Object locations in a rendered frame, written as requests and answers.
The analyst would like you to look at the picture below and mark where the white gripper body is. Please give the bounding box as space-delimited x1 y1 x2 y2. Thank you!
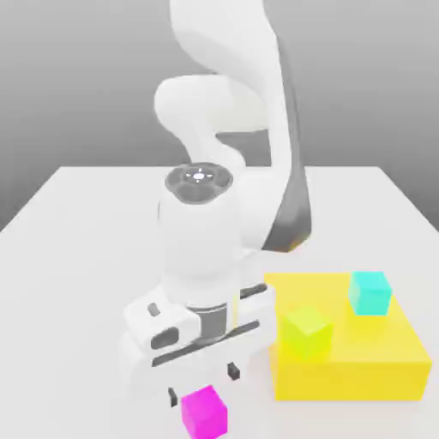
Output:
117 283 278 403

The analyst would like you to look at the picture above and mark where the small magenta cube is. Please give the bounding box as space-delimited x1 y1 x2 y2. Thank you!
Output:
180 384 229 439

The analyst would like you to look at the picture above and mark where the small yellow-green cube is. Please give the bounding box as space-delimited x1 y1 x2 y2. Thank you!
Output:
280 304 334 360

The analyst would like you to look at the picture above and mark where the small cyan cube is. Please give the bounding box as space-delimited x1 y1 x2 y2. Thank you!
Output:
347 270 393 316

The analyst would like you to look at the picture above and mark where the large yellow box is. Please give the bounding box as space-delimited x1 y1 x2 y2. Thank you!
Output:
263 272 433 402

